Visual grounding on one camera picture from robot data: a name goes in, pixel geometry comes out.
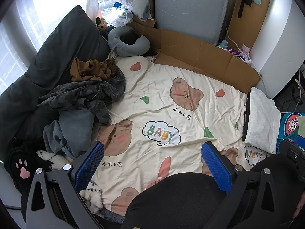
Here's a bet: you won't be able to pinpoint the grey camouflage jacket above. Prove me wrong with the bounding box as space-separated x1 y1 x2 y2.
37 66 126 125

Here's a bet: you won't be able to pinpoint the brown graphic t-shirt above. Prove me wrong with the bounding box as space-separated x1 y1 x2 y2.
70 57 116 82

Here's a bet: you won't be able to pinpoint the white spotted plush fabric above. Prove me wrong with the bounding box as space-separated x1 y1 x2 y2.
36 150 103 218

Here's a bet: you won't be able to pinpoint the black trousers of person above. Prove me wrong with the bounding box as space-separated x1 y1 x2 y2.
121 154 304 228

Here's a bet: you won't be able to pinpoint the white folded towel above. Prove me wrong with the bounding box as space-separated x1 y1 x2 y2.
244 87 281 154

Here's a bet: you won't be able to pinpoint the grey blue garment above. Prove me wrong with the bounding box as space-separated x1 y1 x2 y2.
43 108 95 159

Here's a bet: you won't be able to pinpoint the teal patterned bag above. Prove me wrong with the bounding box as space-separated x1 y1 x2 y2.
277 112 304 152

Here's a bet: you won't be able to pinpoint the cream bear print bedsheet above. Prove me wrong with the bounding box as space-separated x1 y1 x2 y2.
93 56 269 216

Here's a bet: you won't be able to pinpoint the blue detergent bottle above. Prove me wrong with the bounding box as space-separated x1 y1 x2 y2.
218 40 228 51

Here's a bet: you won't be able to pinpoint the dark green pillow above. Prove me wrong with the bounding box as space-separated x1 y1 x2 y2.
1 5 110 160

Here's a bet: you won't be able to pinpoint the brown cardboard sheet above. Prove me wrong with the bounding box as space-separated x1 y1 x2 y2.
129 21 261 93

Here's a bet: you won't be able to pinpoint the grey neck pillow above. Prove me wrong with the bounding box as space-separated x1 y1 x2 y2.
108 26 150 57

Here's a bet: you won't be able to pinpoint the small teddy bear toy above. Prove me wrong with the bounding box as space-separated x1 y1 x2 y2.
96 17 115 38

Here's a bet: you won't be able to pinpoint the grey wrapped mattress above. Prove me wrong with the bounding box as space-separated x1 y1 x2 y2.
155 0 229 45

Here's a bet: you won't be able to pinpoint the white power cable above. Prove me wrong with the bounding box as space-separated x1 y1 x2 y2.
224 21 263 79

